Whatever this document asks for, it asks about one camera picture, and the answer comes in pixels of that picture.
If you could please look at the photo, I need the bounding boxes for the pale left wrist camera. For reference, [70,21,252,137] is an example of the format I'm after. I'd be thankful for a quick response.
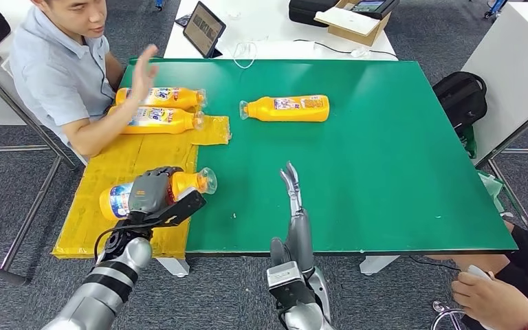
[147,188,207,228]

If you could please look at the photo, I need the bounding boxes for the cardboard box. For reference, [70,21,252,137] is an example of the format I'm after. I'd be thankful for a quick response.
[313,0,393,47]

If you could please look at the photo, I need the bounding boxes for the white looped cable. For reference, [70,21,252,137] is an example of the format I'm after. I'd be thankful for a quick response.
[232,41,259,70]

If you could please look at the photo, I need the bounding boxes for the blue cart frame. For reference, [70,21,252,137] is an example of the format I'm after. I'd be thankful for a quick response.
[483,0,509,20]

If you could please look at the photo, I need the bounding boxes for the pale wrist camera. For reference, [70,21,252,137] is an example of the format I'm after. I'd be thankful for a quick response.
[147,188,207,228]
[266,261,317,311]

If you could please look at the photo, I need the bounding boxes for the black desk cable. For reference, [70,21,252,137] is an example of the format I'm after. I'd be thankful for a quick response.
[293,38,399,59]

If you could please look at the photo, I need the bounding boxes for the metal desk frame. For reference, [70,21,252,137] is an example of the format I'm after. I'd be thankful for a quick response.
[474,96,528,238]

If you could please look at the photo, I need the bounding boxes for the person's right hand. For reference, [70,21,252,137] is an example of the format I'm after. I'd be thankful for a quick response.
[127,44,160,108]

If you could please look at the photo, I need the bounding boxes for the black floor cable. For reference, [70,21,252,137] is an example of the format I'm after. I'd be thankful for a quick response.
[407,254,461,273]

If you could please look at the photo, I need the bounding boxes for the black terminal with screen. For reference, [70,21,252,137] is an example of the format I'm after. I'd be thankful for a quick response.
[350,0,401,21]

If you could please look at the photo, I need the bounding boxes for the person's left hand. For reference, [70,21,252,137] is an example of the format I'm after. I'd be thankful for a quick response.
[450,271,528,330]

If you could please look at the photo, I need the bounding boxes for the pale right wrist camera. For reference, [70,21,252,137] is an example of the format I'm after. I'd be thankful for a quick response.
[266,261,317,311]

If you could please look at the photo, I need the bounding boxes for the green bag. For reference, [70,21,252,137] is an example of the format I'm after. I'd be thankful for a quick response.
[459,125,479,160]

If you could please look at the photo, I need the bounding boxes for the black tablet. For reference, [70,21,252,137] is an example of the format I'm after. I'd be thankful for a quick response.
[182,1,227,59]

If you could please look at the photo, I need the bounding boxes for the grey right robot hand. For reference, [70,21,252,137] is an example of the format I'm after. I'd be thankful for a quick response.
[269,160,316,280]

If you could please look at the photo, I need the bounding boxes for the yellow taped cardboard sheet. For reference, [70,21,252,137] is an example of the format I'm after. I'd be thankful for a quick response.
[52,107,232,260]

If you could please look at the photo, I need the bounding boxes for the metal chair ring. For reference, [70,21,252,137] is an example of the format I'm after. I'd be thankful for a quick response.
[430,300,468,330]

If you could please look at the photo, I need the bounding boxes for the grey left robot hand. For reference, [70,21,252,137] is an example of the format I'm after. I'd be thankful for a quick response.
[127,166,185,217]

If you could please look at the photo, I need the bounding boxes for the white table leg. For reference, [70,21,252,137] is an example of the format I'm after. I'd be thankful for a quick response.
[154,257,191,278]
[360,254,402,276]

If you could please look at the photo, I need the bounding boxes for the small white device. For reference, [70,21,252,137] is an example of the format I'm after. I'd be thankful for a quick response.
[466,265,493,281]

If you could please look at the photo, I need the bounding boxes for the black backpack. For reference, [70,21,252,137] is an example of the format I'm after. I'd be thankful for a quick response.
[432,71,489,138]

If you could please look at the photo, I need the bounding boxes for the white flat sheet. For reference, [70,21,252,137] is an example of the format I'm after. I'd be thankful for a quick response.
[313,6,381,37]

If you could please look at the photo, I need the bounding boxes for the black case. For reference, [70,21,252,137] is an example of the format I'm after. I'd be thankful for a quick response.
[289,0,340,28]

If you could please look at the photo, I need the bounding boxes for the orange detergent bottle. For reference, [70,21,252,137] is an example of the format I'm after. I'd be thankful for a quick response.
[115,86,207,111]
[107,105,206,135]
[99,167,218,222]
[239,94,331,123]

